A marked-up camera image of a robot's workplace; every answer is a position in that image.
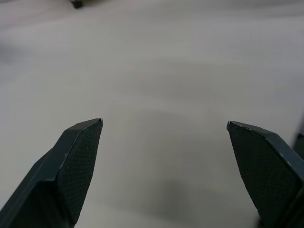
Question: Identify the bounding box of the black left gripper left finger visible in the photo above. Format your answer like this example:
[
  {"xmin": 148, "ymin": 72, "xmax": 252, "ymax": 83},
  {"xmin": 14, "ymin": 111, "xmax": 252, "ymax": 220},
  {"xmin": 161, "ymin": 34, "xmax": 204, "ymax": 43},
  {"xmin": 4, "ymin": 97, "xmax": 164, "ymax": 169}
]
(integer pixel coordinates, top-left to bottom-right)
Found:
[{"xmin": 0, "ymin": 118, "xmax": 104, "ymax": 228}]

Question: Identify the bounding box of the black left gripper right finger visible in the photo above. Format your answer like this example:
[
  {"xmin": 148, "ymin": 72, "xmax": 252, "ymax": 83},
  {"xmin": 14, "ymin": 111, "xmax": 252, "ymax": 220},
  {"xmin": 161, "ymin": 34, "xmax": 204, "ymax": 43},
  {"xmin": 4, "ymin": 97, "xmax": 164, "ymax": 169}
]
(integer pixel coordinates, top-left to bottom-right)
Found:
[{"xmin": 227, "ymin": 121, "xmax": 304, "ymax": 228}]

